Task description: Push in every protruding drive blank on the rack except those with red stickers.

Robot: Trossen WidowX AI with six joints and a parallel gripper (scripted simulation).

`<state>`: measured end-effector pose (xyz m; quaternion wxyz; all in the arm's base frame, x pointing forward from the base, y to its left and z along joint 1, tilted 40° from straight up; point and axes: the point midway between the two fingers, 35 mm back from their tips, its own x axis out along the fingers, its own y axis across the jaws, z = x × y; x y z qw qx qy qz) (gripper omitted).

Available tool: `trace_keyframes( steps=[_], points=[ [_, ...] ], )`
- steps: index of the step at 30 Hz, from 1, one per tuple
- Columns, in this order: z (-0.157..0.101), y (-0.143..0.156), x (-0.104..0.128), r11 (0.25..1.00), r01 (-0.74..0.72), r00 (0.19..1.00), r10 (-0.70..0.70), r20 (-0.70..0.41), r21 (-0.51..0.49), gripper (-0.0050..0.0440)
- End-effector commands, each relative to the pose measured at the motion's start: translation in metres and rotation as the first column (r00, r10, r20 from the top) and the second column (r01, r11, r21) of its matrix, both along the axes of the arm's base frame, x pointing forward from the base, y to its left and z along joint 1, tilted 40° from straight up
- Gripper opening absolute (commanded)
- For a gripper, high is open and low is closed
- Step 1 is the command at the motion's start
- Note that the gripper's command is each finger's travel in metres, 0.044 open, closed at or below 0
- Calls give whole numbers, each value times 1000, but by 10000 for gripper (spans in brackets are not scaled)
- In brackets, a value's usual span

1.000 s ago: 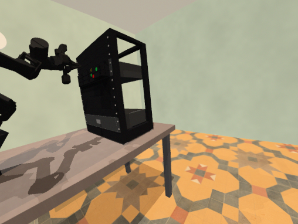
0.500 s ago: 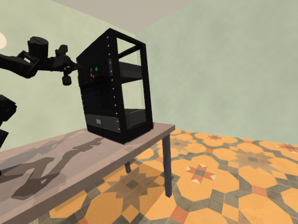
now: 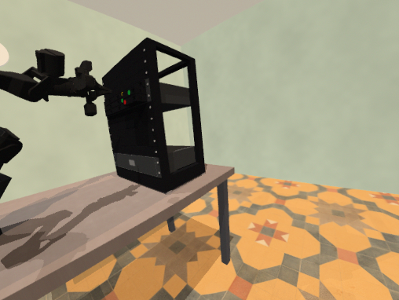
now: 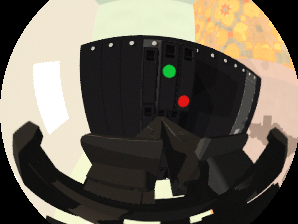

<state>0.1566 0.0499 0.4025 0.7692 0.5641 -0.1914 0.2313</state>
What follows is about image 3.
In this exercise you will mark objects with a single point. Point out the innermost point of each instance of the black server rack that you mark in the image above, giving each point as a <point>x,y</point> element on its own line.
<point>149,160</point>

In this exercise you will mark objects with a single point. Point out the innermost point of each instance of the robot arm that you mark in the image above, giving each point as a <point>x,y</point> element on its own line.
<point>50,66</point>

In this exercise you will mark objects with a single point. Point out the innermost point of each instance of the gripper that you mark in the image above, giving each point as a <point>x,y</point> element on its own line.
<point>89,108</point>

